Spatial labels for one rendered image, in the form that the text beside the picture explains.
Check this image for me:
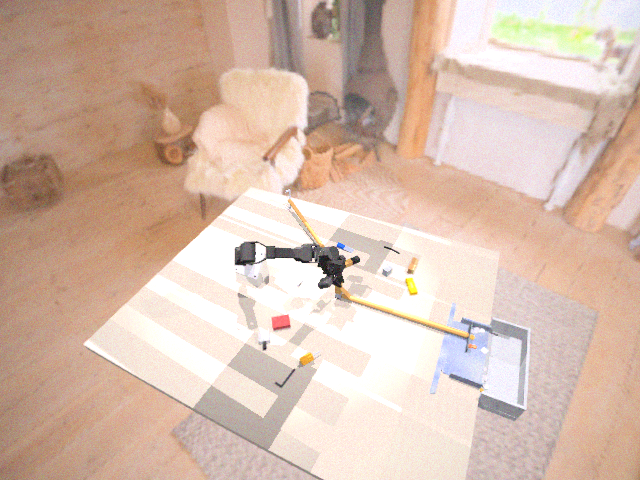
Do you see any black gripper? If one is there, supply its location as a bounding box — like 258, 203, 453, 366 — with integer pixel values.
317, 260, 342, 289

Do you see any long orange l-shaped rod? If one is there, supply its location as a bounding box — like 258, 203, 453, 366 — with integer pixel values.
285, 189, 360, 268

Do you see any yellow rectangular block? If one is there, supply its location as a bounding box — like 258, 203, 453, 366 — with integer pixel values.
406, 278, 417, 296

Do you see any red rectangular block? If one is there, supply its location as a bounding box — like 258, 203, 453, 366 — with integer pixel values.
271, 315, 291, 331

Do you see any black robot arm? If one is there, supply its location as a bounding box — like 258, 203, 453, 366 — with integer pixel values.
234, 241, 346, 274

